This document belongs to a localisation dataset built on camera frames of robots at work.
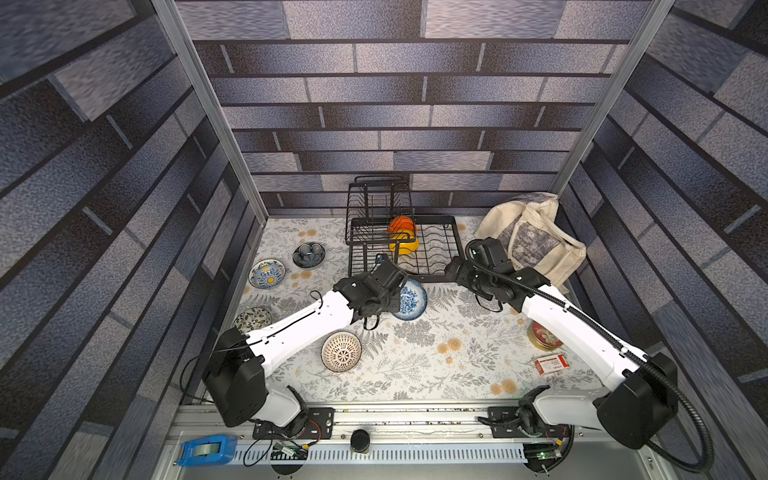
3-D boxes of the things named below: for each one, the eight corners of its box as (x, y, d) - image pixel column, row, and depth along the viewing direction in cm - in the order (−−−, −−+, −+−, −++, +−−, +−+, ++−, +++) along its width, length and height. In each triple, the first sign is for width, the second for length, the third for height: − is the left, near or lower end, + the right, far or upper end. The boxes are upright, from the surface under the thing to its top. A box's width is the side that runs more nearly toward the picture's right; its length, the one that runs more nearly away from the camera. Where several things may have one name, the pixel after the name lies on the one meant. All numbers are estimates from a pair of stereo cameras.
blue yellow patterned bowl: (250, 290, 101) (244, 282, 97) (258, 266, 107) (253, 258, 103) (282, 290, 101) (278, 282, 97) (288, 266, 107) (285, 258, 103)
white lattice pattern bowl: (322, 372, 84) (318, 366, 80) (327, 338, 90) (324, 331, 86) (361, 372, 84) (359, 366, 80) (363, 338, 90) (361, 331, 86)
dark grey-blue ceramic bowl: (295, 269, 106) (291, 260, 102) (299, 251, 112) (296, 242, 107) (323, 269, 106) (321, 260, 102) (326, 251, 112) (324, 242, 107)
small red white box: (538, 375, 83) (544, 371, 80) (532, 363, 85) (537, 359, 83) (564, 369, 84) (570, 365, 81) (557, 357, 86) (563, 353, 84)
